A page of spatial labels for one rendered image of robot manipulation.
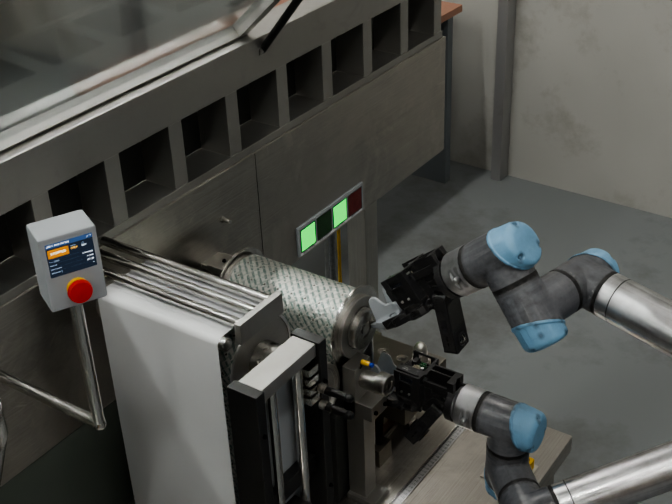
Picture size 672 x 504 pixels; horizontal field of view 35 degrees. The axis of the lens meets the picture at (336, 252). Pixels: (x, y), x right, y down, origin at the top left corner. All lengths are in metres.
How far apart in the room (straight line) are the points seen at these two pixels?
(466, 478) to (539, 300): 0.56
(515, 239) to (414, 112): 1.00
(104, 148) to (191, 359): 0.38
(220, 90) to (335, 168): 0.45
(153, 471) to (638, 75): 3.30
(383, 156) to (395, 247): 2.09
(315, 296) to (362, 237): 1.00
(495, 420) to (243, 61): 0.78
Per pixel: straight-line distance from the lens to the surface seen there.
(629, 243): 4.62
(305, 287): 1.83
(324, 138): 2.21
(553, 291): 1.62
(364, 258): 2.83
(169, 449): 1.73
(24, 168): 1.61
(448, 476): 2.06
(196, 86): 1.85
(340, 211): 2.31
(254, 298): 1.56
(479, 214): 4.76
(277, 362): 1.44
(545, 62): 4.82
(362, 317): 1.80
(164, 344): 1.59
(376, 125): 2.38
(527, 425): 1.81
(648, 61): 4.63
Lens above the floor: 2.30
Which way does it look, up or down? 31 degrees down
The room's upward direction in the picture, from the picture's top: 2 degrees counter-clockwise
